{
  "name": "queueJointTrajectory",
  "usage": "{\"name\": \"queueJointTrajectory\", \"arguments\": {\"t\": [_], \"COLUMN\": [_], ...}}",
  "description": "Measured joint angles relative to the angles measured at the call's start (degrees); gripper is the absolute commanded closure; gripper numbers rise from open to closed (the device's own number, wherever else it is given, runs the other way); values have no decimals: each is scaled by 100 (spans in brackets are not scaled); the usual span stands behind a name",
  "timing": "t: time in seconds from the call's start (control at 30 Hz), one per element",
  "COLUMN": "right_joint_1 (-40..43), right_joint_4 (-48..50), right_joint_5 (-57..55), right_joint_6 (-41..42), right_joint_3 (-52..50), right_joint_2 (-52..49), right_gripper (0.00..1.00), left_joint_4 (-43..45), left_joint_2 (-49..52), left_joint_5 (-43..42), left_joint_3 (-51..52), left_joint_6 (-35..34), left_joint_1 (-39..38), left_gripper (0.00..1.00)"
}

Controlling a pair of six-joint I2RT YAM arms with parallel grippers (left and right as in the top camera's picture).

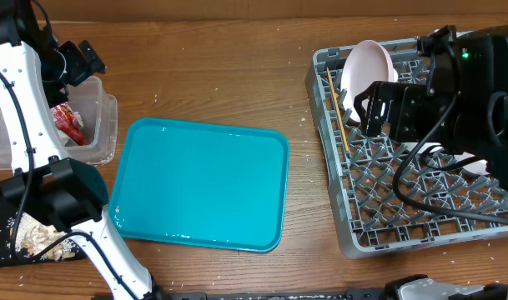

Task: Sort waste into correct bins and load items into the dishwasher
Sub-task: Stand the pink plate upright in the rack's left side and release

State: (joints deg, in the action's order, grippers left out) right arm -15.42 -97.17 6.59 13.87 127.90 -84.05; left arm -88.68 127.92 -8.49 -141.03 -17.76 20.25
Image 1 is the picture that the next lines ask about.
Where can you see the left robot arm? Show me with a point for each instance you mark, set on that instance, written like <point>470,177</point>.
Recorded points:
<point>47,184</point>

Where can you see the small pink plate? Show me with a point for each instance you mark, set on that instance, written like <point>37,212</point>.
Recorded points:
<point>477,168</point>

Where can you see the teal plastic serving tray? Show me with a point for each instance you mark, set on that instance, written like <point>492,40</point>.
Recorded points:
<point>201,184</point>

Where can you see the white tissue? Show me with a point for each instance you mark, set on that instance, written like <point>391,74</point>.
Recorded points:
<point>63,135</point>

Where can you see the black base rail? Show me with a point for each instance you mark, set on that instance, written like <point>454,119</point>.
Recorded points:
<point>351,294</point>

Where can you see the clear plastic waste bin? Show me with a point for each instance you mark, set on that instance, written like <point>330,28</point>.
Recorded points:
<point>99,113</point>

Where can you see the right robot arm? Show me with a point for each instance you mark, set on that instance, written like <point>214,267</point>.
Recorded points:
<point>462,107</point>

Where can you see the red snack wrapper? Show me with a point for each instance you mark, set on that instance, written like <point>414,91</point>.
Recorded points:
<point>68,122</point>

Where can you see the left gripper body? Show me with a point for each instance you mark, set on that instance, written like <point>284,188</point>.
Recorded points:
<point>68,66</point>

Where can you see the black rectangular waste tray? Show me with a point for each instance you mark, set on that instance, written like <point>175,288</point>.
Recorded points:
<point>8,213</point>

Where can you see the large pink plate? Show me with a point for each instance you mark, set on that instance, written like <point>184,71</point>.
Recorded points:
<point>367,62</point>

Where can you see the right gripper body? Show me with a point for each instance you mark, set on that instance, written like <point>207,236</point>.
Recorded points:
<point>412,120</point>

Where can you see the grey plastic dishwasher rack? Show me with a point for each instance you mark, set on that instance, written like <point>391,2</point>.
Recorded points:
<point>369,218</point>

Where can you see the wooden chopstick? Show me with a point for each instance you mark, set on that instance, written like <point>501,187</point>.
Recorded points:
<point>337,110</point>

